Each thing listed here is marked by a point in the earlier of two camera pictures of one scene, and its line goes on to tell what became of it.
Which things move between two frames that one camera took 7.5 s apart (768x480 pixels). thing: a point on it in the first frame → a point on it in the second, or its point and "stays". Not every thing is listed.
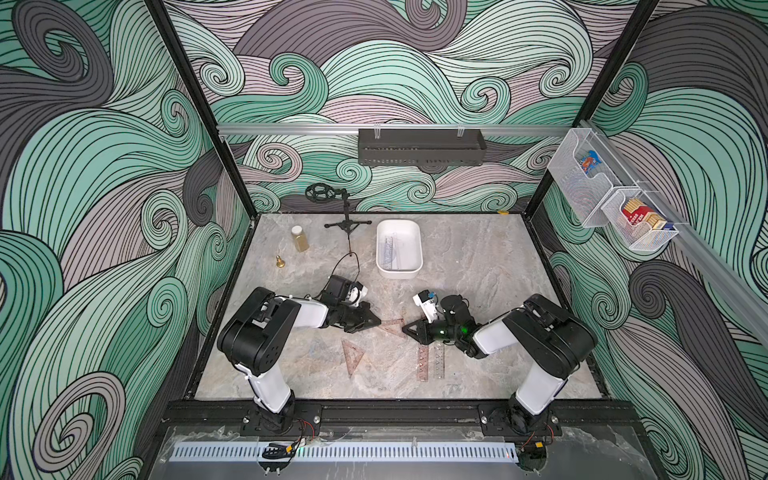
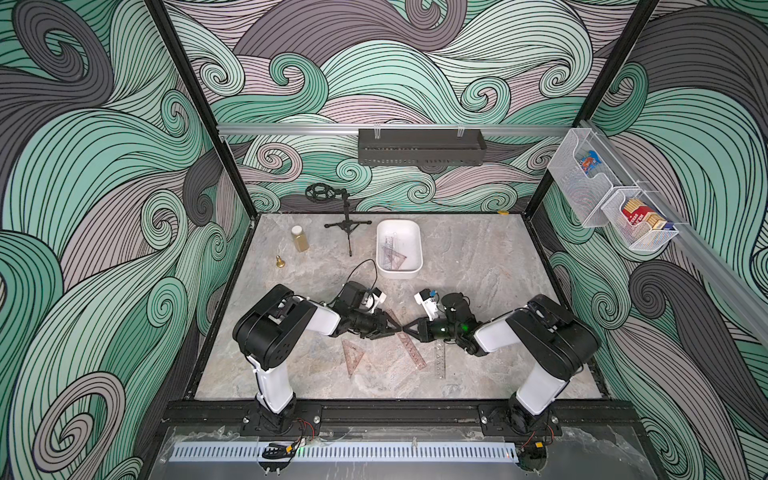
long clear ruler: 439,360 stays
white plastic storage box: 399,248 stays
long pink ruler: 423,363 → 408,346
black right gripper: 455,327 stays
